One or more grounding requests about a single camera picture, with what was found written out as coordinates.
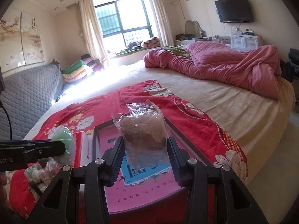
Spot white floral fabric scrunchie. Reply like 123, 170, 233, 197
36, 158, 62, 193

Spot brown puff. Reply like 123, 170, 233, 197
111, 99, 169, 171

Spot green sponge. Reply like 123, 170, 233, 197
48, 125, 76, 166

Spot green floral tissue pack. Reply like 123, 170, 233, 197
24, 163, 42, 183

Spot left hand painted nails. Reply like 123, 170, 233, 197
0, 172, 9, 216

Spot pink book in tray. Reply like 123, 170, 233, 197
92, 116, 212, 214

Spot red floral bedspread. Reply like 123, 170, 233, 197
10, 80, 252, 223

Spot grey quilted headboard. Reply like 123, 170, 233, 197
1, 63, 63, 141

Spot beige bed sheet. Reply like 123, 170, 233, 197
26, 61, 295, 180

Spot stack of folded blankets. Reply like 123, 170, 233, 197
61, 54, 104, 84

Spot beige curtain left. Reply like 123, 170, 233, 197
78, 0, 108, 65

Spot beige curtain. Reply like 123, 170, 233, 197
78, 0, 108, 65
151, 0, 174, 46

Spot pink quilted blanket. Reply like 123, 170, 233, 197
143, 41, 281, 100

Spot clothes on window sill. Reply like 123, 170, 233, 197
116, 37, 161, 57

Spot beige curtain right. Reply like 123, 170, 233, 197
151, 0, 174, 46

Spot white drawer cabinet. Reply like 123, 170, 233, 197
231, 34, 263, 51

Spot heart shaped mirror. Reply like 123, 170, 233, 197
185, 20, 205, 38

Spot dark bag on chair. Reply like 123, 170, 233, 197
288, 48, 299, 79

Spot black cable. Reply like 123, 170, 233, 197
0, 101, 13, 142

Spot floral wall painting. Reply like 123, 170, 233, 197
0, 9, 45, 72

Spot black wall television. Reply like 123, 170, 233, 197
214, 0, 254, 23

